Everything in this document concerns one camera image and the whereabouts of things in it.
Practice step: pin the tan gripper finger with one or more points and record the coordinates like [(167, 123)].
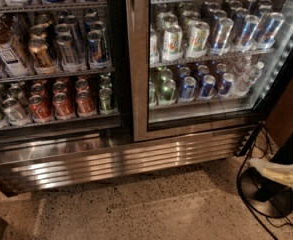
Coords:
[(279, 173)]

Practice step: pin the right glass fridge door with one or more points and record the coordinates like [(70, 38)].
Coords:
[(259, 53)]

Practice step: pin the green soda can left door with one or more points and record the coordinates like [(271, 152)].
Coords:
[(106, 101)]

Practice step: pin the stainless fridge bottom grille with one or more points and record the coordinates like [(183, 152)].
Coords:
[(63, 162)]

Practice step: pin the green can lower right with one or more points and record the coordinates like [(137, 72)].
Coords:
[(167, 92)]

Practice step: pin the white green soda can right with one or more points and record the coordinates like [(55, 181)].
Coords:
[(197, 40)]

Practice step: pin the white green soda can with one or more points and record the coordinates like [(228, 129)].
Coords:
[(172, 43), (197, 40)]

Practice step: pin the orange soda can right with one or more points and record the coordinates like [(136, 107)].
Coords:
[(85, 104)]

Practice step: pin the orange soda can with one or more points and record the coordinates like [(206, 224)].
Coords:
[(63, 106), (41, 108), (85, 104)]

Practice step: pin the orange soda can middle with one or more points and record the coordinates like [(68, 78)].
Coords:
[(63, 106)]

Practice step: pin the silver tall can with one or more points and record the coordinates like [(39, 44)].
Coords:
[(72, 57)]

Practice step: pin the orange soda can left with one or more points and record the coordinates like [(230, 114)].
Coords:
[(41, 108)]

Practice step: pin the gold drink can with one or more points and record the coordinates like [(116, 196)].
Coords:
[(45, 61)]

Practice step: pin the silver can lower left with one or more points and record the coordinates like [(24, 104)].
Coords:
[(16, 113)]

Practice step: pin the brown tea bottle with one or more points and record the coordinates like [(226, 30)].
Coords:
[(13, 54)]

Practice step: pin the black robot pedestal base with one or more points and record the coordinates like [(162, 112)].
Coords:
[(268, 198)]

